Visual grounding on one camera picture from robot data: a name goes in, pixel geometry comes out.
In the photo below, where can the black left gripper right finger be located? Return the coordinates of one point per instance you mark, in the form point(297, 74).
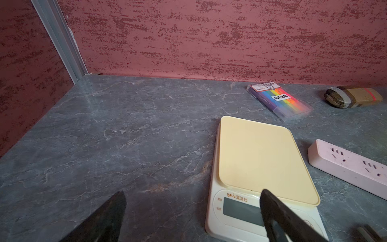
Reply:
point(282, 224)

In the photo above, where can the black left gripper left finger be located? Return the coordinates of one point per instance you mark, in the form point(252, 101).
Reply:
point(104, 225)

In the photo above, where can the pink power strip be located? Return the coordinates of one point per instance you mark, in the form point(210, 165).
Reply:
point(350, 167)

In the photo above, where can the rainbow marker pack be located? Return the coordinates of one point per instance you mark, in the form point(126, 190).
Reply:
point(279, 102)

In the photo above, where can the plaid pencil case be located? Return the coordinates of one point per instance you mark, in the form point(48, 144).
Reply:
point(352, 97)

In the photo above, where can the aluminium corner post left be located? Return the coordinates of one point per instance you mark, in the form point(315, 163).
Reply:
point(62, 37)

